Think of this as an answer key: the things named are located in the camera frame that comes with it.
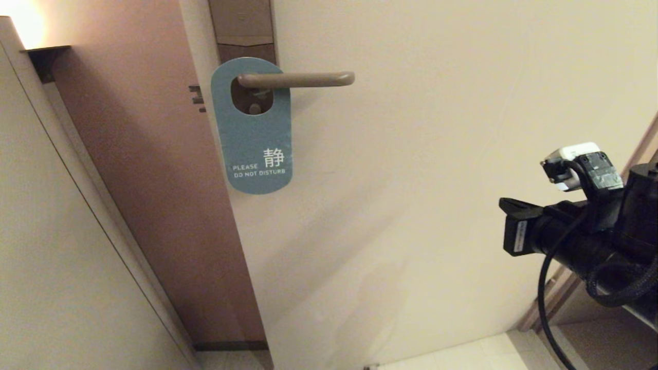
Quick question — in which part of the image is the blue and white door hanger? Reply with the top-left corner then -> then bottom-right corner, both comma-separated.
211,57 -> 293,195

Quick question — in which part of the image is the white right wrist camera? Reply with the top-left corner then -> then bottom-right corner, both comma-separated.
540,142 -> 601,192

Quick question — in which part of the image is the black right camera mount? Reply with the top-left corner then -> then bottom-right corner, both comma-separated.
563,152 -> 625,232

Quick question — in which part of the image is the brown door lock plate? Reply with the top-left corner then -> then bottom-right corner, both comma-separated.
208,0 -> 279,115

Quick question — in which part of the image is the thick black braided cable sleeve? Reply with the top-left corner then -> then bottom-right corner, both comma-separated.
586,252 -> 658,308

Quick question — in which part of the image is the black wall lamp bracket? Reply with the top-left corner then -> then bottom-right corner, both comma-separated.
22,45 -> 72,84

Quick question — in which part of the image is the white door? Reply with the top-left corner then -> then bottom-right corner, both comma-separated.
177,0 -> 658,370

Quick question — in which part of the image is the brown metal door handle lever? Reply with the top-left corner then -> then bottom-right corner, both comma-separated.
237,71 -> 356,89

